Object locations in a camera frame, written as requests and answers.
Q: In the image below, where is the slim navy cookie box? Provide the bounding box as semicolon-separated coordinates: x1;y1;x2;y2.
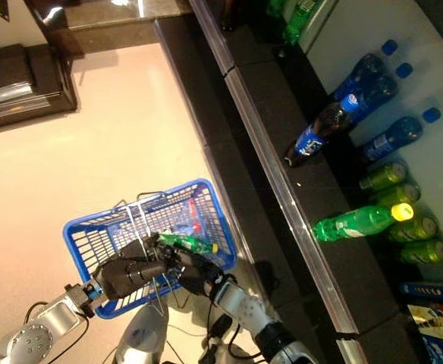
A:
399;282;443;303

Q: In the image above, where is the green Sprite bottle yellow cap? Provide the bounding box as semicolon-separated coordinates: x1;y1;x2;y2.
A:
156;233;219;254
281;0;317;46
311;202;414;243

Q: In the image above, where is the silver right robot leg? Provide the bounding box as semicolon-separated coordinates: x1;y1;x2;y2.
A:
200;314;245;364

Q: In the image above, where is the clear water bottle red cap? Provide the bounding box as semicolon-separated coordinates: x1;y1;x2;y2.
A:
166;199;207;238

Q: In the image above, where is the blue plastic shopping basket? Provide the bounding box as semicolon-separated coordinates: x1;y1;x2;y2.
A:
61;177;238;319

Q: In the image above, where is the glossy dark stone ledge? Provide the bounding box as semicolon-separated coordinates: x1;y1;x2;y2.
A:
24;0;192;58

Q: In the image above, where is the black shelf base plinth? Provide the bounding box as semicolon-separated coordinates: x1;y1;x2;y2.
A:
152;17;344;364

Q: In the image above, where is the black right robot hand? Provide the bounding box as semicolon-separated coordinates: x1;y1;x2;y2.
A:
149;244;227;297

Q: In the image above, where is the black low display cabinet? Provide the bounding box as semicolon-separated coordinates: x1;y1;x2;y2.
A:
0;43;78;132

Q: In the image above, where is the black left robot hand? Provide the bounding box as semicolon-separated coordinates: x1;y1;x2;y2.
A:
92;237;169;301

